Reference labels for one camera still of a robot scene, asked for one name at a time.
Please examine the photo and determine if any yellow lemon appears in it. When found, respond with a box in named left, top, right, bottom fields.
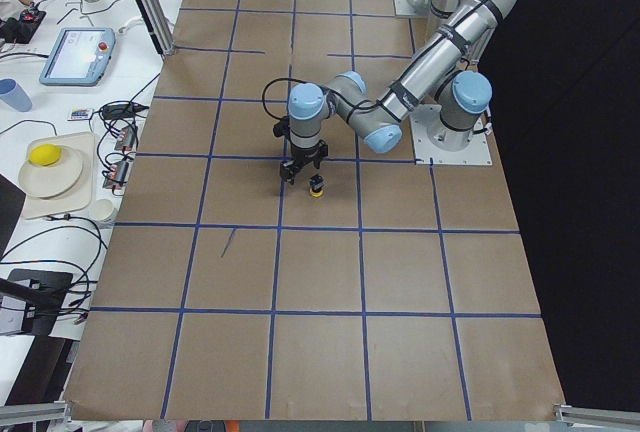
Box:
left=28, top=143, right=62, bottom=167

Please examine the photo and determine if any black joystick controller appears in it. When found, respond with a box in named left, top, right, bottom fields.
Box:
left=0, top=4, right=46, bottom=44

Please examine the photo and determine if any yellow push button switch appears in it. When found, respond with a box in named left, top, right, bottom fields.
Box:
left=309, top=174, right=325, bottom=198

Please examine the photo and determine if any aluminium rail bottom right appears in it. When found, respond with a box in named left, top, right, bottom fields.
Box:
left=554, top=404, right=640, bottom=431

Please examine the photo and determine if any usb hub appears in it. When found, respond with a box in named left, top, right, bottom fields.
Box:
left=102, top=160, right=130, bottom=192
left=114, top=124, right=138, bottom=152

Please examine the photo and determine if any blue teach pendant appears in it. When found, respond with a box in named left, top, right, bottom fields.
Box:
left=39, top=27, right=116, bottom=87

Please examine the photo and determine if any lower usb hub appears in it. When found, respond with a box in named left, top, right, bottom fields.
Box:
left=102, top=160, right=130, bottom=192

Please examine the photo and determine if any black camera stand base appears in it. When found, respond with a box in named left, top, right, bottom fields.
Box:
left=1, top=268, right=73, bottom=336

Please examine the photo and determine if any aluminium rail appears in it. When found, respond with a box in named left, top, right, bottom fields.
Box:
left=554, top=404, right=640, bottom=431
left=0, top=401, right=70, bottom=427

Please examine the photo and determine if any beige round plate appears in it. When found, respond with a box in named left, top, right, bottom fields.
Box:
left=18, top=146, right=83, bottom=198

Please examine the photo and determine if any white paper cup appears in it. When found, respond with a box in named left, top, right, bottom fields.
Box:
left=88, top=199, right=118, bottom=227

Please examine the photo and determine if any blue plastic cup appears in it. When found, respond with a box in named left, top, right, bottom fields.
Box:
left=0, top=78, right=32, bottom=112

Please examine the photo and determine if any aluminium rail bottom left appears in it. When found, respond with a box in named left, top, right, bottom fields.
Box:
left=0, top=401, right=70, bottom=427

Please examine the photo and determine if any upper usb hub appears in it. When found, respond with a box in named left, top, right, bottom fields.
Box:
left=114, top=124, right=138, bottom=152

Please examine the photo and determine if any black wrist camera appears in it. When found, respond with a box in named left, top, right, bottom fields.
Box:
left=272, top=117, right=290, bottom=139

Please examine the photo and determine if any black inline power brick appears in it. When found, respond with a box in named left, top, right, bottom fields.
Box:
left=99, top=102, right=149, bottom=120

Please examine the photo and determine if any beige serving tray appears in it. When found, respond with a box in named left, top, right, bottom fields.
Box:
left=18, top=132, right=96, bottom=219

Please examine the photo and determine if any small colourful card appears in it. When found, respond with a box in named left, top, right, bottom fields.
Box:
left=67, top=108, right=95, bottom=122

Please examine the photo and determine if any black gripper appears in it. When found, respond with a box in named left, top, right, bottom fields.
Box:
left=279, top=140, right=328, bottom=185

